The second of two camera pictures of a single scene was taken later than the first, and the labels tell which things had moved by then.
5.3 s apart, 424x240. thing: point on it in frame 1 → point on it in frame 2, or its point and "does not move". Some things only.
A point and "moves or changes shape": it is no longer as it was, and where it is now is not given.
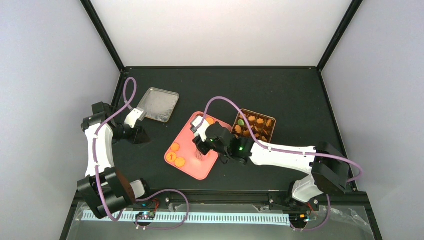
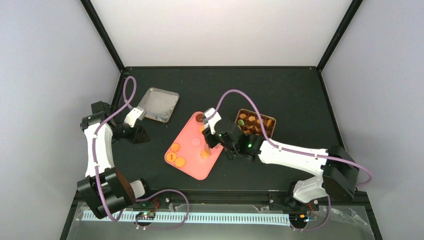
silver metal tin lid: [158, 104] does not move
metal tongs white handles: [199, 155] moves or changes shape
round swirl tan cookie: [175, 147] does not move
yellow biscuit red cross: [171, 157] does not move
